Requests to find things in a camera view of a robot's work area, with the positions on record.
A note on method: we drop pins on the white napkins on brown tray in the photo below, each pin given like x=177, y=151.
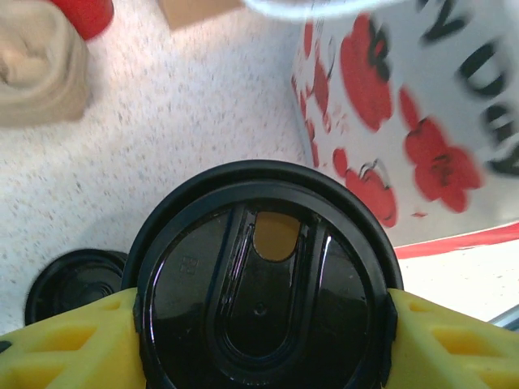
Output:
x=194, y=12

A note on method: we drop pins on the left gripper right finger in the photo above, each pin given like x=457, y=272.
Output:
x=413, y=364

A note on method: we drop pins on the red plastic cup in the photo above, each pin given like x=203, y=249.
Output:
x=85, y=16

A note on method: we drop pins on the brown pulp carrier stack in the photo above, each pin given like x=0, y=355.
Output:
x=36, y=81

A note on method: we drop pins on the black plastic cup lid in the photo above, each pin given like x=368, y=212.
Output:
x=263, y=316

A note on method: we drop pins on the red white paper bag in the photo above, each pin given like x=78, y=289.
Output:
x=405, y=121

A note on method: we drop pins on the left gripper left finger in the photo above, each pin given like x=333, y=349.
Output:
x=113, y=364

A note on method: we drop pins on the black plastic lid stack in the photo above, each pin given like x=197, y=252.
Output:
x=73, y=283

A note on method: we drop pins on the aluminium mounting rail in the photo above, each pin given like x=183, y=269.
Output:
x=507, y=318

